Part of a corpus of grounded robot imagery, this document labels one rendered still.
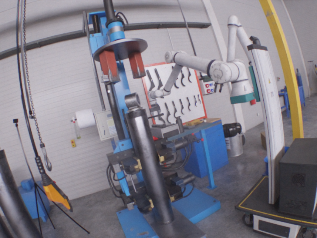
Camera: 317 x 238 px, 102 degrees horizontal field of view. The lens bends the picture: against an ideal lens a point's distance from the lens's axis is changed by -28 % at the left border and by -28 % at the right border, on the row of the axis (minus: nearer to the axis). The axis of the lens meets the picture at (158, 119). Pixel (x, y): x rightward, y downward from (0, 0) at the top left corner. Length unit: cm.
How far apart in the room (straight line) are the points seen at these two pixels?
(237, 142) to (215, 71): 273
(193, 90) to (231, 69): 324
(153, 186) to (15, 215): 133
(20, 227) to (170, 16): 505
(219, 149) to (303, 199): 224
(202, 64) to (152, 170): 110
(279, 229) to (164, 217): 122
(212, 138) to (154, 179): 177
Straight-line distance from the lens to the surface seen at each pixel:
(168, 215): 210
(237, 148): 394
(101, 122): 254
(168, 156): 186
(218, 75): 130
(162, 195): 195
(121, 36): 189
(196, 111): 449
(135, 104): 174
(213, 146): 336
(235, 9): 722
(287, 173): 154
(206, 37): 538
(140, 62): 196
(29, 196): 345
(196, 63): 148
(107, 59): 168
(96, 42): 220
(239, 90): 143
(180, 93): 430
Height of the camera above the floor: 149
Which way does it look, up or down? 5 degrees down
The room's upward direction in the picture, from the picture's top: 14 degrees counter-clockwise
